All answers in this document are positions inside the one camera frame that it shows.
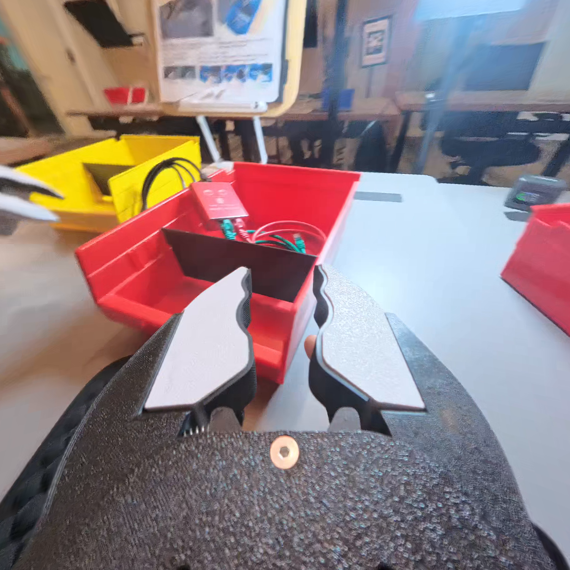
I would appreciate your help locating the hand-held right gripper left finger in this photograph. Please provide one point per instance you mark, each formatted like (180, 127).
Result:
(205, 352)

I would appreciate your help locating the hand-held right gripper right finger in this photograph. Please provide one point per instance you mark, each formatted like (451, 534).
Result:
(365, 352)

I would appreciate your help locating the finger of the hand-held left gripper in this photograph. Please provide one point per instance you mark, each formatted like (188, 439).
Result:
(22, 209)
(22, 180)

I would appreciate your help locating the yellow plastic bin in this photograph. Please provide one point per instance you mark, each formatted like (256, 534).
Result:
(58, 178)

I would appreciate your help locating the red plastic bin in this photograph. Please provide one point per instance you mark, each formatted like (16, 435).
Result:
(133, 276)
(543, 267)

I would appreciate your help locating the red ethernet splitter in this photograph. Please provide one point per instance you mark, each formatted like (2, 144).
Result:
(218, 200)

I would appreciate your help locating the wooden work table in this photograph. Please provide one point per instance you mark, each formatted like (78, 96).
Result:
(111, 111)

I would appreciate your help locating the small red bin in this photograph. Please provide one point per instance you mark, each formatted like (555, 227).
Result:
(124, 95)

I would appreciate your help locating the black and tan folding board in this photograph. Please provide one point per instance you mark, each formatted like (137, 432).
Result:
(102, 22)

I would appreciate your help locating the clear page holder bar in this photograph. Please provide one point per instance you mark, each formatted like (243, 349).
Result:
(222, 107)

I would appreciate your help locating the grey electronic device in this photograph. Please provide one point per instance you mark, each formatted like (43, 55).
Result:
(534, 191)

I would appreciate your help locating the instruction sheet on stand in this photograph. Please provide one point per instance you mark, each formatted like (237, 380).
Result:
(294, 67)

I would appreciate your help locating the framed wall picture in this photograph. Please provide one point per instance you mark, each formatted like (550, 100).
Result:
(376, 42)

